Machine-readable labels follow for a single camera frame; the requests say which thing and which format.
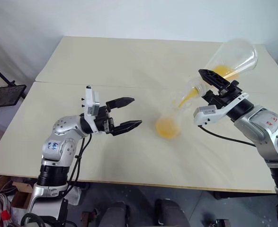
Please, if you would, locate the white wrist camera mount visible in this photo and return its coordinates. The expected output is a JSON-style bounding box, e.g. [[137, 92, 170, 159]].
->
[[80, 85, 101, 133], [193, 92, 250, 126]]

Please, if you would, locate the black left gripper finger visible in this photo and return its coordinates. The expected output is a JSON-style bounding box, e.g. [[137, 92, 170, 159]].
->
[[105, 96, 135, 113], [112, 120, 143, 137]]

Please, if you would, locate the clear crumpled plastic bag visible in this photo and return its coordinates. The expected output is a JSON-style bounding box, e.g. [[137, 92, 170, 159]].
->
[[66, 185, 81, 207]]

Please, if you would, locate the black flat screen panel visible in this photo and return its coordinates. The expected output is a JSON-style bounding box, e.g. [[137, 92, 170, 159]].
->
[[0, 84, 27, 110]]

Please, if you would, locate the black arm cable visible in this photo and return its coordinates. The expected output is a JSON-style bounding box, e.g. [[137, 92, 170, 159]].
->
[[197, 123, 258, 148], [67, 133, 93, 190]]

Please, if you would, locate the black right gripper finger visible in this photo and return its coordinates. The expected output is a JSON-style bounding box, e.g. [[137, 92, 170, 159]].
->
[[198, 69, 231, 90], [200, 91, 213, 104]]

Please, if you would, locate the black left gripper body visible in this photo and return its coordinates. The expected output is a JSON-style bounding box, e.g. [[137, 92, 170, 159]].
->
[[93, 105, 116, 135]]

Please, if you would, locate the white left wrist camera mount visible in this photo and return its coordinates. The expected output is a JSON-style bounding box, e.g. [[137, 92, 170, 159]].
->
[[80, 85, 101, 133]]

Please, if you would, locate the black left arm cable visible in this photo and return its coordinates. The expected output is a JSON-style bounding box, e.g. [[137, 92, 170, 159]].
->
[[67, 133, 93, 190]]

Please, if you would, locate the small clear conical flask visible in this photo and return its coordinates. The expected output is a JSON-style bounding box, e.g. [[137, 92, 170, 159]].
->
[[154, 93, 193, 140]]

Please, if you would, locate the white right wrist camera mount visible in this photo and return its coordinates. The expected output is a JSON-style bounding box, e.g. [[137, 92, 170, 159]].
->
[[193, 92, 250, 126]]

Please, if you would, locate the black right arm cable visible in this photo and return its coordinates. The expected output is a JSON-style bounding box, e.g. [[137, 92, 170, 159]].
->
[[197, 123, 258, 148]]

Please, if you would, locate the large clear conical flask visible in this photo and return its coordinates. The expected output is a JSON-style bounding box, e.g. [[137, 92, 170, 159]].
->
[[185, 38, 259, 97]]

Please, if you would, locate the brown cardboard box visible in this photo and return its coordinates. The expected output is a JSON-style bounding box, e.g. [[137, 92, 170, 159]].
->
[[10, 181, 35, 209]]

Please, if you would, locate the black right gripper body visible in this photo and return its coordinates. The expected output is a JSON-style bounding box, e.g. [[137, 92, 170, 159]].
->
[[206, 80, 244, 110]]

